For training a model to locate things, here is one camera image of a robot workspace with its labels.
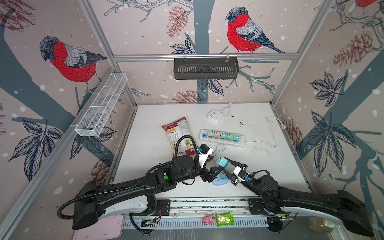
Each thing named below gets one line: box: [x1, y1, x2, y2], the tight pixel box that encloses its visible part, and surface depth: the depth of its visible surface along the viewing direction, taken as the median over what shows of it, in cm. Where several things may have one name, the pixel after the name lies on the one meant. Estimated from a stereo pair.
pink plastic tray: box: [72, 214, 125, 240], surface depth 67 cm
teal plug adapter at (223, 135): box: [220, 132, 228, 140], surface depth 96 cm
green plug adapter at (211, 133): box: [207, 130, 215, 138], surface depth 97 cm
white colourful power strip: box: [199, 129, 246, 147], surface depth 98 cm
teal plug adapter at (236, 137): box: [232, 134, 240, 142], surface depth 94 cm
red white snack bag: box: [161, 116, 196, 157], surface depth 99 cm
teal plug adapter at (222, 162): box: [216, 155, 229, 169], surface depth 67 cm
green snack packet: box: [215, 211, 235, 227], surface depth 71 cm
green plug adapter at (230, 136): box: [226, 133, 234, 141], surface depth 94 cm
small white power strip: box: [207, 109, 224, 122], surface depth 112 cm
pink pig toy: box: [202, 214, 217, 226], surface depth 70 cm
